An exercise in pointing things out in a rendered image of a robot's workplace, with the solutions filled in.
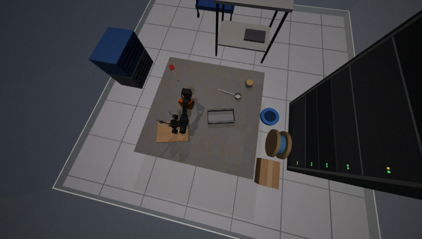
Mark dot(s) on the wooden board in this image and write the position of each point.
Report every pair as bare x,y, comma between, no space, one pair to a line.
164,134

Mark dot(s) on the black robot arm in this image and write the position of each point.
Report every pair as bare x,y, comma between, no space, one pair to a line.
187,93

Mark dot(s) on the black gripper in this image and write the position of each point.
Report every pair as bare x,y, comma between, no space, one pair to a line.
174,130

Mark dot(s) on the dark grey saucepan with long handle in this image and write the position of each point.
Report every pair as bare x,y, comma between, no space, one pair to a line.
237,96

